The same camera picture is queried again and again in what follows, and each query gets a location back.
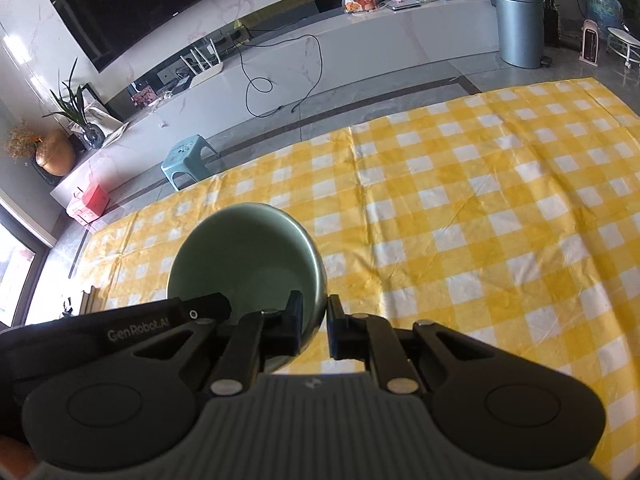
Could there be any green ceramic bowl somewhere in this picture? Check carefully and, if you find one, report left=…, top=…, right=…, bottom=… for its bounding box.
left=167, top=203, right=328, bottom=350

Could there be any pink storage box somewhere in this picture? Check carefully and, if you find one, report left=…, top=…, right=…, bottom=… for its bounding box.
left=66, top=182, right=110, bottom=226

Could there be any yellow checkered tablecloth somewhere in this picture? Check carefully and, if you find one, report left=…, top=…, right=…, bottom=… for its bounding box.
left=78, top=79, right=639, bottom=479

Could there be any light blue plastic stool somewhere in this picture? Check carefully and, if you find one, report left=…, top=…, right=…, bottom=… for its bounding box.
left=160, top=134, right=220, bottom=192

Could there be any copper round vase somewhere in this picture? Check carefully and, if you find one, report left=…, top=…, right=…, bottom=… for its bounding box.
left=35, top=129, right=76, bottom=177

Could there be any dried flower bunch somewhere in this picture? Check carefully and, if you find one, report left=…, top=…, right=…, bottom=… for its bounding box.
left=4, top=122, right=42, bottom=159

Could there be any white marble tv console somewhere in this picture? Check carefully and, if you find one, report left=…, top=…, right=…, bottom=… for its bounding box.
left=51, top=0, right=498, bottom=206

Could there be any white wifi router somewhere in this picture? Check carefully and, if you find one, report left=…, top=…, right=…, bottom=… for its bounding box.
left=180, top=39, right=224, bottom=88

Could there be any green plant in blue vase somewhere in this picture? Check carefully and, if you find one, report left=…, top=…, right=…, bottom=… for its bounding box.
left=43, top=60, right=105, bottom=150

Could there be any grey metal trash bin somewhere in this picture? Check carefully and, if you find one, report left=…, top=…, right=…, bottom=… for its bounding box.
left=491, top=0, right=544, bottom=70

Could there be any pink small heater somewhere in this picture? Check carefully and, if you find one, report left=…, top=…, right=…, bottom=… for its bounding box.
left=579, top=20, right=600, bottom=67

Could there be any blue water jug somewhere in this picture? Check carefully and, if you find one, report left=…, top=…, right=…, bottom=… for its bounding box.
left=585, top=0, right=624, bottom=38

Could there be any black power cable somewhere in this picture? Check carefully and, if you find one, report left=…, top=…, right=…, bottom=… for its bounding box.
left=234, top=32, right=324, bottom=120

